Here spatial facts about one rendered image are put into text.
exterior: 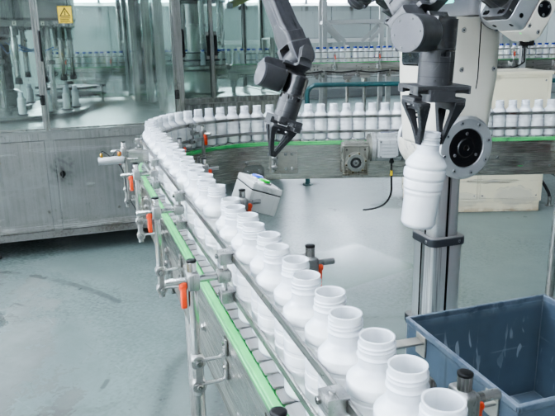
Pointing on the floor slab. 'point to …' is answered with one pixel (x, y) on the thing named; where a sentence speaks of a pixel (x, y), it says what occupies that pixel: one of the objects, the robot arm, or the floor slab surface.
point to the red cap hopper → (345, 40)
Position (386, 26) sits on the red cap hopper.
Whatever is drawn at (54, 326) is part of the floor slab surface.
